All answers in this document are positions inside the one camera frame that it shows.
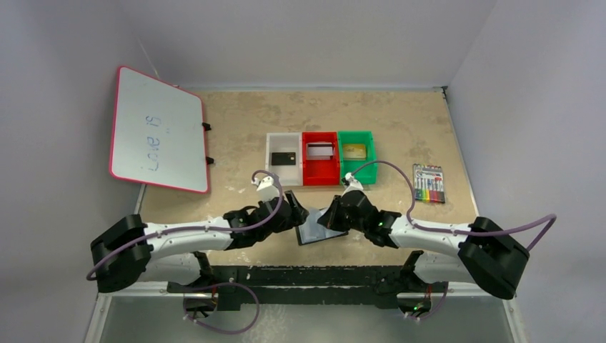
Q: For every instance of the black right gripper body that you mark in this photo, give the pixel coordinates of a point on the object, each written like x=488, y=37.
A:
x=339, y=211

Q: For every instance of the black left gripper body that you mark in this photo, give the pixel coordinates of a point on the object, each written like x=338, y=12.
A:
x=291, y=211

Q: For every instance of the black leather card holder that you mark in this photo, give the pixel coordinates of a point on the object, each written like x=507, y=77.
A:
x=311, y=232

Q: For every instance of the white credit card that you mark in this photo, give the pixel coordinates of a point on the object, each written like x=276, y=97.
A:
x=319, y=150

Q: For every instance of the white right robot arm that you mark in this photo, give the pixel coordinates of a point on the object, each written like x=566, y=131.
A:
x=477, y=253

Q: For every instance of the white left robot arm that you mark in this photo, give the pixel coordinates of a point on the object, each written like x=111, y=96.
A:
x=133, y=251

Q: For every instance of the black credit card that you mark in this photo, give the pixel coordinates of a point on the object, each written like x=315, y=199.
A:
x=283, y=158

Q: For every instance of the gold credit card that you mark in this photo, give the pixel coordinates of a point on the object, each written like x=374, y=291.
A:
x=354, y=152

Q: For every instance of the white plastic bin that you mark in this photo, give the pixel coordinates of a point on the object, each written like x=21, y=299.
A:
x=284, y=142

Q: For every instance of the red plastic bin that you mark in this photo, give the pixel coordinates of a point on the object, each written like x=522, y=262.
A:
x=320, y=172

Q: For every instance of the green plastic bin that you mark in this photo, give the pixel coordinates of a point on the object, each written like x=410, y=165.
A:
x=368, y=175

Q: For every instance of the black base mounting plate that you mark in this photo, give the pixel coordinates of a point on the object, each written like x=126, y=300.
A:
x=383, y=287

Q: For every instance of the pack of coloured markers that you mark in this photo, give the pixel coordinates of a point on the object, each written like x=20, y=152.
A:
x=428, y=184

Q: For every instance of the pink framed whiteboard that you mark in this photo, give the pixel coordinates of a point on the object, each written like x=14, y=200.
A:
x=158, y=134

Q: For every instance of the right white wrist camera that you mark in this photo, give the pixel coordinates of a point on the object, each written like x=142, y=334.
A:
x=350, y=183

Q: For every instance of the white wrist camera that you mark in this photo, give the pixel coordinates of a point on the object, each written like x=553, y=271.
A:
x=266, y=188
x=350, y=183

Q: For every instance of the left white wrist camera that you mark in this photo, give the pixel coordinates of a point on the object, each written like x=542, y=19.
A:
x=266, y=188

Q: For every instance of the aluminium rail frame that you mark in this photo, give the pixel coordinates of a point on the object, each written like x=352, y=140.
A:
x=478, y=253

